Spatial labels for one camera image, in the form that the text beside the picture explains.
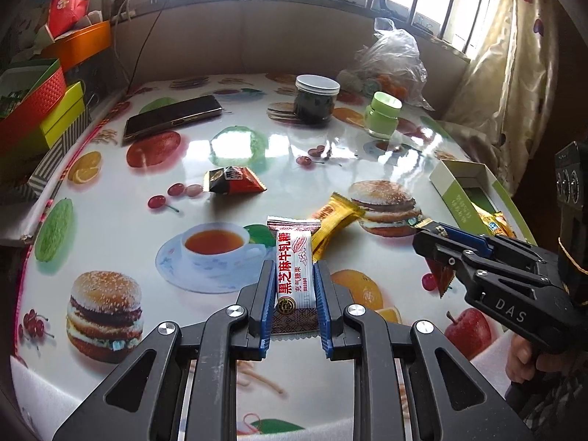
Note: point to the gold candy bar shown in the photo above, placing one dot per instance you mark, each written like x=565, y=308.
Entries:
x=334, y=216

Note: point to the yellow green box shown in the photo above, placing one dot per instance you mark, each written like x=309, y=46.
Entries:
x=32, y=148

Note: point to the black smartphone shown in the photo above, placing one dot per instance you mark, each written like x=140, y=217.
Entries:
x=170, y=116

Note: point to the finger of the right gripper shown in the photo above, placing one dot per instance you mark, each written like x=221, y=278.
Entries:
x=442, y=249
x=438, y=241

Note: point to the green white cardboard box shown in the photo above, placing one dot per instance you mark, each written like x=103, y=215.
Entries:
x=461, y=184

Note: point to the green cream jar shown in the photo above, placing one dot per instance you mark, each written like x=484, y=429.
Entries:
x=381, y=117

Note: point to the red triangular snack pack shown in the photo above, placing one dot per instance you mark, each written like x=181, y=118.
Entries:
x=232, y=180

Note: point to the clear plastic bag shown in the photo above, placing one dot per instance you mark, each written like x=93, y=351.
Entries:
x=391, y=65

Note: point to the black white striped box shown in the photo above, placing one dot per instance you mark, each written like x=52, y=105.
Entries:
x=37, y=182

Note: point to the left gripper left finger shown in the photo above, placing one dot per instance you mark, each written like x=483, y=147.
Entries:
x=180, y=380

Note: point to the dark red gold snack pack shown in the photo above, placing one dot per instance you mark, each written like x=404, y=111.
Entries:
x=441, y=276

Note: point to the dark jar white lid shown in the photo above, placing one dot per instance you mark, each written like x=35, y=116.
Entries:
x=315, y=98

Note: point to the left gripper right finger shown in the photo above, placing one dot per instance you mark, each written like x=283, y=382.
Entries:
x=411, y=382

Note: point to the orange box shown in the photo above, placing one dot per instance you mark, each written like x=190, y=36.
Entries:
x=79, y=46

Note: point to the long gold yellow snack bar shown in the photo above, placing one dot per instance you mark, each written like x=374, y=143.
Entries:
x=495, y=222

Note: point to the red storage box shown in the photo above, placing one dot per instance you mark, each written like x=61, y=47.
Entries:
x=43, y=84

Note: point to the beige patterned curtain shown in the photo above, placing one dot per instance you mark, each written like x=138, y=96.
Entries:
x=502, y=105

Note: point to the person right hand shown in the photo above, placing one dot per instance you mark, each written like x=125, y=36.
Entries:
x=521, y=364

